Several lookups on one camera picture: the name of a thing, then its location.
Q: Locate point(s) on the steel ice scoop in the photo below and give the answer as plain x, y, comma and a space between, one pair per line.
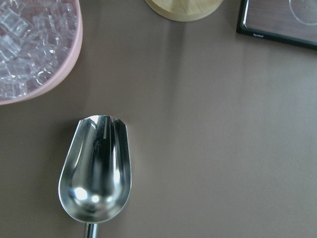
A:
95, 181

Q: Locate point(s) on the pink bowl of ice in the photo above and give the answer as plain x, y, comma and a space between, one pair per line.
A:
40, 42

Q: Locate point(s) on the wooden cup tree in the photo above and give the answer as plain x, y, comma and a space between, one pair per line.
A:
184, 10

